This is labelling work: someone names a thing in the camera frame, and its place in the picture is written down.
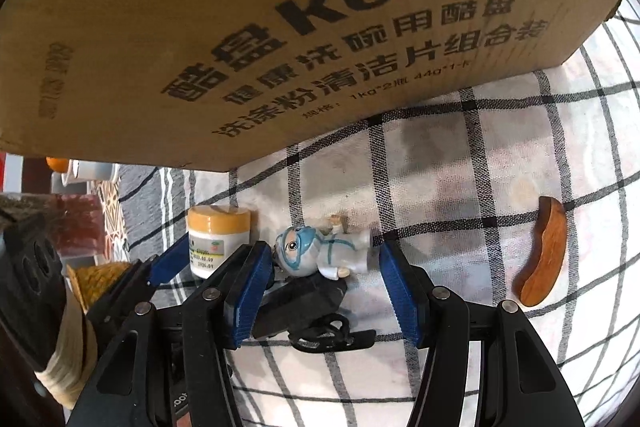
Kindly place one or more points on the curved brown wooden piece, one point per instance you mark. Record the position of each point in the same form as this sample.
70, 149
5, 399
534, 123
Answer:
545, 257

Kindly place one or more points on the brown cardboard box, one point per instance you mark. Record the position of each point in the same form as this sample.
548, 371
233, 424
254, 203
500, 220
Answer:
300, 7

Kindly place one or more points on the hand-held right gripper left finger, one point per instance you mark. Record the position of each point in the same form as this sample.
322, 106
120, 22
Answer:
250, 292

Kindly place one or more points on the white bottle with yellow cap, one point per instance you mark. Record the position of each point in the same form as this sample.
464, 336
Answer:
217, 227

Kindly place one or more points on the small white blue figurine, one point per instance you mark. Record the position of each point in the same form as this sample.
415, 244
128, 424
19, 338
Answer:
340, 252

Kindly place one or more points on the white plastic fruit basket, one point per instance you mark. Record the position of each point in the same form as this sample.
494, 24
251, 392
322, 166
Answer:
87, 170

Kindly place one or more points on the colourful patterned tablecloth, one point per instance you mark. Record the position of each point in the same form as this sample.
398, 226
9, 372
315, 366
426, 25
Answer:
111, 212

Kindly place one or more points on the black power adapter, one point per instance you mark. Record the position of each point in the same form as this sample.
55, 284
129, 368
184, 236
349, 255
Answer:
300, 307

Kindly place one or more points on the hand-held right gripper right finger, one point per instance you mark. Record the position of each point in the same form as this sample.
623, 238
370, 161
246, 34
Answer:
400, 292

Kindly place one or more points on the grey white checked cloth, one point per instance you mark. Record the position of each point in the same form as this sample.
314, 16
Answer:
450, 157

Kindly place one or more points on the orange fruit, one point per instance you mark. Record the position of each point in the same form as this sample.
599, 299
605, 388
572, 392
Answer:
57, 163

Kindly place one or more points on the yellow woven tissue basket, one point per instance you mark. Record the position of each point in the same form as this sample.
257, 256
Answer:
100, 282

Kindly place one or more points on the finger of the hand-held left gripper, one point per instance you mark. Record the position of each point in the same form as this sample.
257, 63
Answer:
30, 297
165, 264

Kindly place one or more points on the glass vase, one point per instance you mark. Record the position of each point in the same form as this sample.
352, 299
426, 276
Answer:
75, 217

